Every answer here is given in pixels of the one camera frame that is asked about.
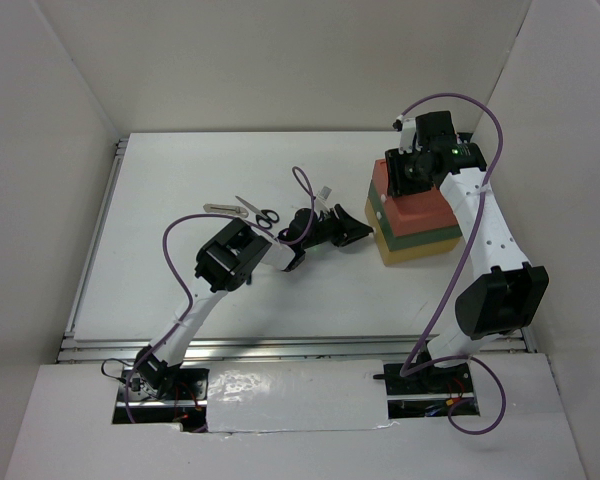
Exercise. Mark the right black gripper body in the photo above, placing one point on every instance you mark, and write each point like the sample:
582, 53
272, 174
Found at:
418, 166

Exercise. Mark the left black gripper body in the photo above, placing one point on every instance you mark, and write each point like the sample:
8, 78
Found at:
326, 229

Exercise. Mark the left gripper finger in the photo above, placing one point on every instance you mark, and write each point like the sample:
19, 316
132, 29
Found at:
345, 240
348, 225

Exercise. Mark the yellow bottom drawer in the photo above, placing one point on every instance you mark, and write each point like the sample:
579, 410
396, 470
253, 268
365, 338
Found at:
399, 255

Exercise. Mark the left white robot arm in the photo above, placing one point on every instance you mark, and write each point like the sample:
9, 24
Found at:
224, 264

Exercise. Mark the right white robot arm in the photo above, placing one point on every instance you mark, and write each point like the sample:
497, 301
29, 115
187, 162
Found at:
506, 289

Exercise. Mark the red top drawer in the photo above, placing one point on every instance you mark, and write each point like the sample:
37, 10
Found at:
411, 214

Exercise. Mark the green middle drawer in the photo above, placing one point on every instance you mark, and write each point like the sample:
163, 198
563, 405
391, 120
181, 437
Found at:
409, 240

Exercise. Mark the white foam board cover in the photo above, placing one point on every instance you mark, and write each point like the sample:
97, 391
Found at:
303, 396

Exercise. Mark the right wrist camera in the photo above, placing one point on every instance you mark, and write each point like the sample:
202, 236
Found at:
406, 127

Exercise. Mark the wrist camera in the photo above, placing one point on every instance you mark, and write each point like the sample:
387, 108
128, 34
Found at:
406, 127
321, 200

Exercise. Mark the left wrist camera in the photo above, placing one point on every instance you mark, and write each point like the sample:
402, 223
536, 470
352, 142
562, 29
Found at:
321, 200

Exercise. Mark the black handled scissors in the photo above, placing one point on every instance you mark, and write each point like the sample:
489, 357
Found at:
260, 214

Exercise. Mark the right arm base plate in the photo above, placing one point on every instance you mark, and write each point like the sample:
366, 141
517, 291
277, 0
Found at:
430, 383

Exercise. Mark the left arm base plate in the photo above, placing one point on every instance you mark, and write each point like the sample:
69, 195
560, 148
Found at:
189, 389

